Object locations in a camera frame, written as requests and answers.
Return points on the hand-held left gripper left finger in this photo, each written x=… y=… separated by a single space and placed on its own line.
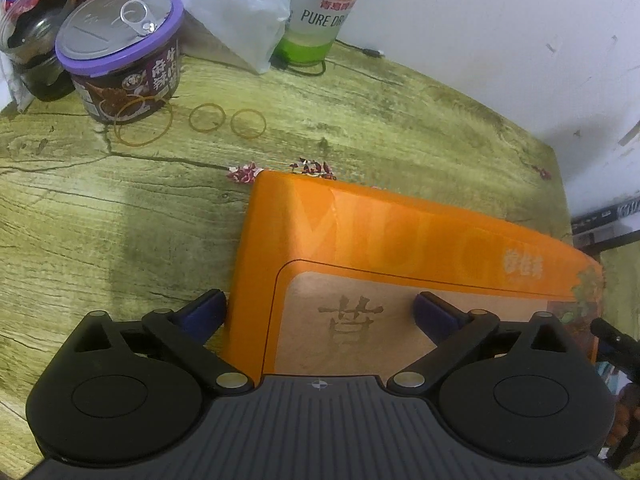
x=202 y=312

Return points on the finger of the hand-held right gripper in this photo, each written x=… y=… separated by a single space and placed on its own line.
x=615 y=340

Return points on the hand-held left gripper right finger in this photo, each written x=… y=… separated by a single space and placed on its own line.
x=435 y=317

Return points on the orange illustrated box lid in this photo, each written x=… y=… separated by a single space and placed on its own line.
x=375 y=230

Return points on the wood-grain desktop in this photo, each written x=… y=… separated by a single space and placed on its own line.
x=125 y=220

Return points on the black metal rack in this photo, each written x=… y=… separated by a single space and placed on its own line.
x=610 y=210

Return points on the large tan rubber band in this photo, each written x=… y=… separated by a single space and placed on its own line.
x=142 y=145

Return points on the purple lidded porridge can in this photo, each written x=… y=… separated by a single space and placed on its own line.
x=120 y=80

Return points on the white plastic bag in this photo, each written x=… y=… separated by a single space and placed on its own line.
x=235 y=15

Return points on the green and white beer can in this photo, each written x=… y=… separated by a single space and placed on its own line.
x=320 y=15

